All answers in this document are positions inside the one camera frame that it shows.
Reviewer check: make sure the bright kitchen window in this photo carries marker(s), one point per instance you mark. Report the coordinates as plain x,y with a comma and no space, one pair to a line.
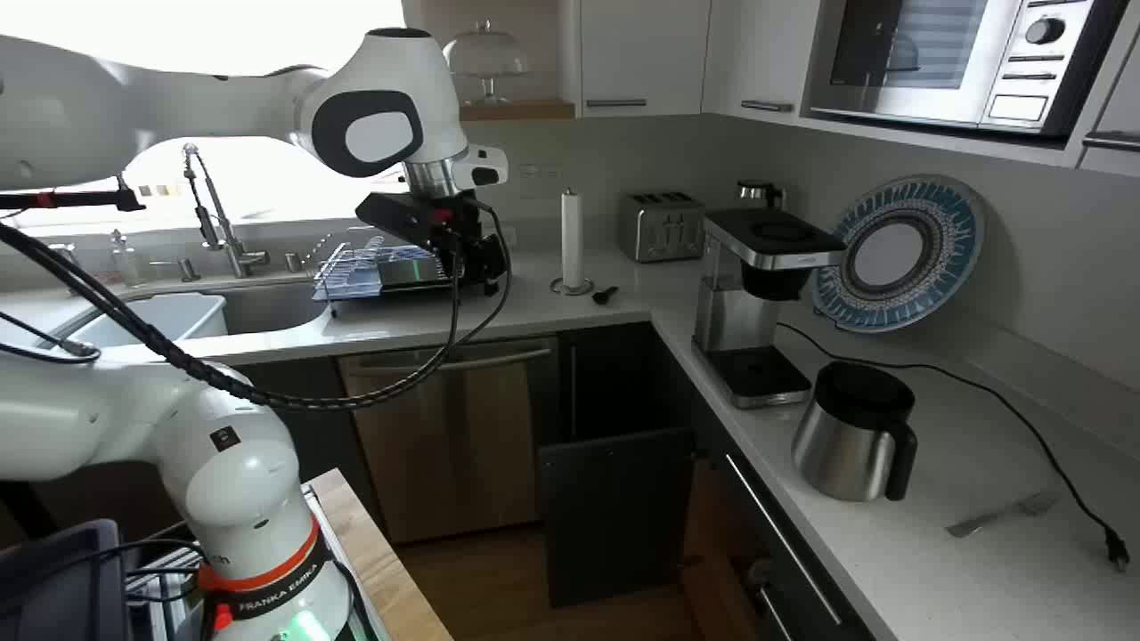
237,178

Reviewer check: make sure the steel coffee carafe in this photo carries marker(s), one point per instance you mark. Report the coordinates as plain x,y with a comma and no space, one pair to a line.
841,451

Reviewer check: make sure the steel dishwasher front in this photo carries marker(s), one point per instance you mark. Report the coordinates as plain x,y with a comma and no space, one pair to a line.
451,451

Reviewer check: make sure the wooden table top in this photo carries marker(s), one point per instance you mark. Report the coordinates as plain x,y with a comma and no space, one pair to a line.
377,571

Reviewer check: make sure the blue patterned decorative plate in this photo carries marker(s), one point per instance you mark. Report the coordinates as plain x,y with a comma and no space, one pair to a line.
950,236

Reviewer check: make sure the white upper cabinet door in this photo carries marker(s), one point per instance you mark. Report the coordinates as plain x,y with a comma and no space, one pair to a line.
643,53
760,53
1117,117

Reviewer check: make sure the white kitchen sink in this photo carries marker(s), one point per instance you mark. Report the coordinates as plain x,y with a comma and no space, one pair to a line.
155,319

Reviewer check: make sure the small black utensil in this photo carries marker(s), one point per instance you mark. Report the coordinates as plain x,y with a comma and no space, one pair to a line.
608,292

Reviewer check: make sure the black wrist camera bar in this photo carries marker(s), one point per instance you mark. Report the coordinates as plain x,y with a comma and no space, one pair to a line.
411,216

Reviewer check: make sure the steel toaster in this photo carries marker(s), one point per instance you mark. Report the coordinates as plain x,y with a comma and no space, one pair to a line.
662,231

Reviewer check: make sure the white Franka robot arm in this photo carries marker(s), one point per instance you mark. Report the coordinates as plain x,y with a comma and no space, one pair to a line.
227,475

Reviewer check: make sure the silver fork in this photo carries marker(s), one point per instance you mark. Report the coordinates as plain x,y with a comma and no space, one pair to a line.
997,515

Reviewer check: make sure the steel drip coffee maker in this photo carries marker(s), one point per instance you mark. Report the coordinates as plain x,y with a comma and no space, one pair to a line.
734,323

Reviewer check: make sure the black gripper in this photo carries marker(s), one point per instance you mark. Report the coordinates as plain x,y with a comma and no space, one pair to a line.
474,242

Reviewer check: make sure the chrome kitchen faucet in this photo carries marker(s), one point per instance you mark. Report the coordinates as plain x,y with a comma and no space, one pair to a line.
244,258

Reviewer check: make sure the steel kettle in corner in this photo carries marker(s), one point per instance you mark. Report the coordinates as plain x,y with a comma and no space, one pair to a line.
757,195

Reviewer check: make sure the white paper towel roll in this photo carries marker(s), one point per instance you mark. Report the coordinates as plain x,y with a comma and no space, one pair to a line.
570,242

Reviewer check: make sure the dark plastic crate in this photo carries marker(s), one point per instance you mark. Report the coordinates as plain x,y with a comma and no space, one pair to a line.
57,588

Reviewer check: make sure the silver microwave oven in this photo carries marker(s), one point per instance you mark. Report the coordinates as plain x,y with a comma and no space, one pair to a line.
927,58

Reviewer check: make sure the glass cake dome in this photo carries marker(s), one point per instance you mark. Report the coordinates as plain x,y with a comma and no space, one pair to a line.
490,53

